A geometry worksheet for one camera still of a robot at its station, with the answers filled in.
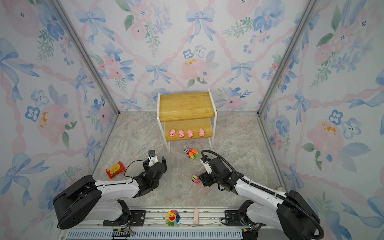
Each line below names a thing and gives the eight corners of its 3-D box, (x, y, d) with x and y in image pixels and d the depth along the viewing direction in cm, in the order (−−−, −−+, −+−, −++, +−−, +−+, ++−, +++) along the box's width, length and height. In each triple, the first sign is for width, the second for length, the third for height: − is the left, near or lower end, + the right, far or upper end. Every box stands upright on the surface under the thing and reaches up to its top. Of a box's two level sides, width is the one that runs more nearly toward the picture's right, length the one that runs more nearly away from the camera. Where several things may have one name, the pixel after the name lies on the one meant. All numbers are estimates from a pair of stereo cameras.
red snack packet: (111, 179, 88) (108, 177, 86) (107, 171, 91) (105, 169, 89) (126, 169, 92) (124, 167, 90) (122, 162, 95) (121, 160, 93)
